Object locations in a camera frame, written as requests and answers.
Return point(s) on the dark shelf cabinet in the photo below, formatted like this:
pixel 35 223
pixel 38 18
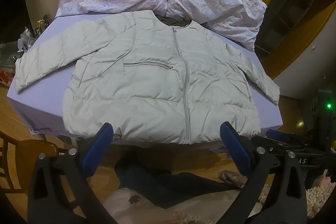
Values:
pixel 296 11

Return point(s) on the pale green puffer jacket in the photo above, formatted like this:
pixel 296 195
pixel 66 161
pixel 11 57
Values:
pixel 147 82

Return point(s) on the clutter of small items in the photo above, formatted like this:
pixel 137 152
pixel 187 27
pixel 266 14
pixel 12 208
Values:
pixel 25 37

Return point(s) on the person's right hand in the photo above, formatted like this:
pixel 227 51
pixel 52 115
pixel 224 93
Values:
pixel 329 180

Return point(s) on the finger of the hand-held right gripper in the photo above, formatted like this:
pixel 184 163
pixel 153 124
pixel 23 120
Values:
pixel 282 134
pixel 312 154

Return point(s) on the person's dark pants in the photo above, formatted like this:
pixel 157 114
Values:
pixel 147 179

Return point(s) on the person's white top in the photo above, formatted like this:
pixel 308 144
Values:
pixel 126 204

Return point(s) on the brown slipper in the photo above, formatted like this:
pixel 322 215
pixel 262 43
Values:
pixel 232 178

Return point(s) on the yellow wooden frame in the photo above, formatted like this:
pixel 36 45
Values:
pixel 286 37

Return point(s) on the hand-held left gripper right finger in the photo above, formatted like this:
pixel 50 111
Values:
pixel 236 151

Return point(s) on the bed with lavender sheet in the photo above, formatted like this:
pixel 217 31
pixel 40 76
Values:
pixel 47 92

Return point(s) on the wooden chair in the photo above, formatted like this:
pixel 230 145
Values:
pixel 22 161

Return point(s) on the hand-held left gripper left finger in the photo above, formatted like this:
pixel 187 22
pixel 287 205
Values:
pixel 96 151

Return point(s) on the person's fluffy white sleeve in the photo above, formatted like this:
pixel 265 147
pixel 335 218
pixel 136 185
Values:
pixel 317 196

